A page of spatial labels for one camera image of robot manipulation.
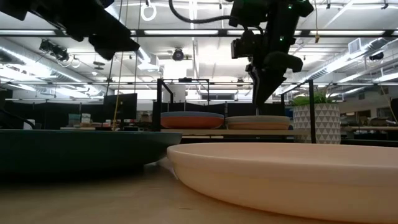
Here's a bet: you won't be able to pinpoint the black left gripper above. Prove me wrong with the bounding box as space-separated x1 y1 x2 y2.
88 29 141 61

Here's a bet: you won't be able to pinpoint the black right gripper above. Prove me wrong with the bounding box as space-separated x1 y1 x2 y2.
245 46 304 105

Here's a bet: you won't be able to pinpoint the stack of beige plates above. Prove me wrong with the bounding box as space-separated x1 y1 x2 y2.
224 114 292 124

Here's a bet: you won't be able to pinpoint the small peach plate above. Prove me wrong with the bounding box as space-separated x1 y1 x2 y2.
227 122 290 131

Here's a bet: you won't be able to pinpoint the blue plate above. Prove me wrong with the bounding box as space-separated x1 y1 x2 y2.
160 111 225 119

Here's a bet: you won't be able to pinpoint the black partition panels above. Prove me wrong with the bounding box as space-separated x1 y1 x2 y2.
152 101 287 130

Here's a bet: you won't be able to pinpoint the green plant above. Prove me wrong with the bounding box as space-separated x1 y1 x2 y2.
290 88 339 107

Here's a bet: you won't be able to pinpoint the black computer monitor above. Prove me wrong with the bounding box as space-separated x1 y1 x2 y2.
103 93 138 121

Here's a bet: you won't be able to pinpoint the overhead light bar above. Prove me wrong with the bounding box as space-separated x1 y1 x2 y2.
0 29 398 37

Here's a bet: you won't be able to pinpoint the triangle pattern planter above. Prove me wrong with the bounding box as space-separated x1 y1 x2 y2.
292 103 341 144

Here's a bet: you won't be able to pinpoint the orange plate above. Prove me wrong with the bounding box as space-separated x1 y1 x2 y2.
160 116 225 130

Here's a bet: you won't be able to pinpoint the brown cardboard box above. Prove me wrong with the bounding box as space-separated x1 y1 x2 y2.
138 111 153 123

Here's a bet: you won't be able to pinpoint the teal box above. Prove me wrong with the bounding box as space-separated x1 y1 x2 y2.
68 113 82 127

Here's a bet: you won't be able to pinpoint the large peach plate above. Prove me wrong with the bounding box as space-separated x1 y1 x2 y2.
167 142 398 223

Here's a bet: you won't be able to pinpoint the white ceiling air vent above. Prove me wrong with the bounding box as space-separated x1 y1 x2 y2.
348 37 362 55

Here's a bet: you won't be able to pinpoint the dark green plate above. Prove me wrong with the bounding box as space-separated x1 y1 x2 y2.
0 129 183 175

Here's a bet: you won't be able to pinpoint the wooden background desk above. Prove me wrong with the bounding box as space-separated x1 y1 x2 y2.
340 125 398 132

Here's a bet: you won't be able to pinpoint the white hanging ring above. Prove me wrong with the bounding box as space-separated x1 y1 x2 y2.
140 1 157 22

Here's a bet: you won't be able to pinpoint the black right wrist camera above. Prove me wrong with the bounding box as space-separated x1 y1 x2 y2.
230 30 259 60

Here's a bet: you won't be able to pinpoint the yellow hanging rope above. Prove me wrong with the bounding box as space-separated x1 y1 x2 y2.
112 51 123 130

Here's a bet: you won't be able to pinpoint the black frame wooden shelf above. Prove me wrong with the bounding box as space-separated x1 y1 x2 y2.
152 77 317 144

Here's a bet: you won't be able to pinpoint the black ceiling camera with cable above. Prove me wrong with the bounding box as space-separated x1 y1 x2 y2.
38 39 81 69

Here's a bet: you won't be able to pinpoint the round black ceiling camera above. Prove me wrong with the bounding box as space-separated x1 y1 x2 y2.
172 47 185 62

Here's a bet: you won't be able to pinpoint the yellow hanging cable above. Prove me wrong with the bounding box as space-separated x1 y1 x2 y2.
313 0 321 44

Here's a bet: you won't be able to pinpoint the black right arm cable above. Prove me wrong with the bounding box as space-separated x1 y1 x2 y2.
168 0 265 34

